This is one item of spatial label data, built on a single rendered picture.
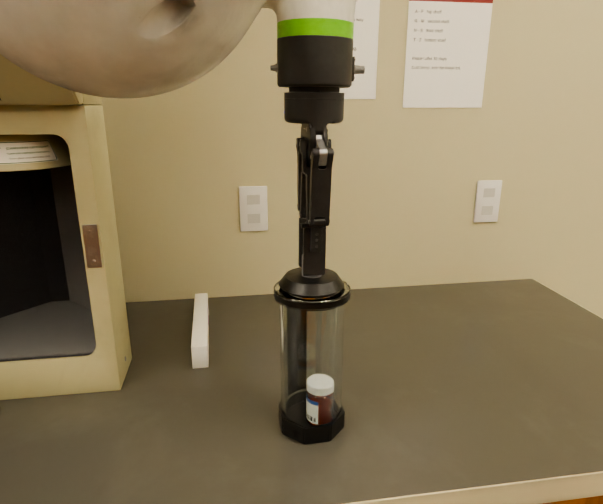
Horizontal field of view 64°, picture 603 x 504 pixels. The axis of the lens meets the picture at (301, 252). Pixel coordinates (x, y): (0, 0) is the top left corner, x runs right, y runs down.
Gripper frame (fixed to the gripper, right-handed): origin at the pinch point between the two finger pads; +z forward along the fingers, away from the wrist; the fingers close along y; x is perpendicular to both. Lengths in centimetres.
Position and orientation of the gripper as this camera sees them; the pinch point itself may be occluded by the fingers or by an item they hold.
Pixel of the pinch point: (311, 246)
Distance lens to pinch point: 65.9
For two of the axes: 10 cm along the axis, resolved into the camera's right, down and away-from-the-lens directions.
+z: -0.1, 9.5, 3.0
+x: -9.9, 0.4, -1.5
